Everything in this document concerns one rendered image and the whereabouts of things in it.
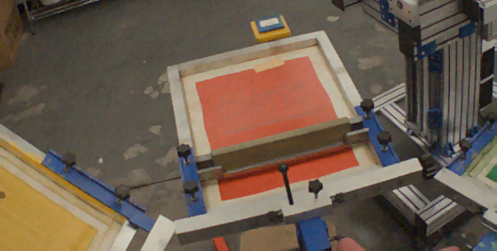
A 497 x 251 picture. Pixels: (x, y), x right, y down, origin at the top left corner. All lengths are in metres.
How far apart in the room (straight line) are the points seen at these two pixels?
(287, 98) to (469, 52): 0.97
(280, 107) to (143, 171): 1.51
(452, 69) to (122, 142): 1.93
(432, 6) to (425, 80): 0.61
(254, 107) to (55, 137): 2.05
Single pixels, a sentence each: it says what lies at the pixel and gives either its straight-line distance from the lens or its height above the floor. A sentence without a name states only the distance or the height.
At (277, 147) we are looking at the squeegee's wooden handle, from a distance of 1.96.
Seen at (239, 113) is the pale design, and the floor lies 0.96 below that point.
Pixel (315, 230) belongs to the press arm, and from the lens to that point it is 1.70.
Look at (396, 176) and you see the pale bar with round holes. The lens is 1.82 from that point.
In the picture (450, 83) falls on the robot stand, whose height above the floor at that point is 0.61.
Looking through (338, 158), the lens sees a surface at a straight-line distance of 2.01.
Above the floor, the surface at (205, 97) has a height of 0.96.
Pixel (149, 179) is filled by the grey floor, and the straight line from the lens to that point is 3.54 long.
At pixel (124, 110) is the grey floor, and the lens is 4.07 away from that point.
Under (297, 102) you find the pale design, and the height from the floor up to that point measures 0.96.
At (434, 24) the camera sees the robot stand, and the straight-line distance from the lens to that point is 2.34.
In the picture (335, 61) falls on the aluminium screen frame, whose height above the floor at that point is 0.99.
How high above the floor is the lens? 2.31
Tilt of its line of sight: 37 degrees down
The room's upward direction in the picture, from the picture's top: 11 degrees counter-clockwise
